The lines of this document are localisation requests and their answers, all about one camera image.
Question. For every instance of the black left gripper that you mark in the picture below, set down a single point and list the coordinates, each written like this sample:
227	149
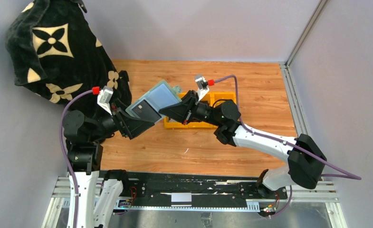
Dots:
122	121

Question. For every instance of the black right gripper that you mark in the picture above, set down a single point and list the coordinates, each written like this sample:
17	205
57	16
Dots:
188	107

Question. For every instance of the dark VIP chip card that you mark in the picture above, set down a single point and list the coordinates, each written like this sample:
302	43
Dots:
145	111

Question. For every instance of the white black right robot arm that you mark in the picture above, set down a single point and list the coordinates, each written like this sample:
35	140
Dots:
304	161

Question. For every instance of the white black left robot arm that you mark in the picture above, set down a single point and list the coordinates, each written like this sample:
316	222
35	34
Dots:
84	153

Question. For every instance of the yellow middle plastic bin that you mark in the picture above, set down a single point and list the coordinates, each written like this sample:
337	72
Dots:
209	100

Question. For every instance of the yellow left plastic bin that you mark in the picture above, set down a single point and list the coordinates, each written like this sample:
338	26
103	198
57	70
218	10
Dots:
171	124

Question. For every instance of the black cream floral blanket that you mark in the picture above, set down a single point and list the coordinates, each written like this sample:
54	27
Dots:
56	56

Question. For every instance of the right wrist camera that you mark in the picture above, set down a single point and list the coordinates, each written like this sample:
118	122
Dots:
203	86

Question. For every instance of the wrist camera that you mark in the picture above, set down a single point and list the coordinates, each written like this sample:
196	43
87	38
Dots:
104	97
203	86

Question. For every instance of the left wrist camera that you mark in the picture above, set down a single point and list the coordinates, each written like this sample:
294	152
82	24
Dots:
104	97

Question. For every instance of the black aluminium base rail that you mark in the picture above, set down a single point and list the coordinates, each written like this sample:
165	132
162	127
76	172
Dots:
218	193

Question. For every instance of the aluminium corner frame post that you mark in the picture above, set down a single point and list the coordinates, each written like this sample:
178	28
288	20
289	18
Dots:
295	105

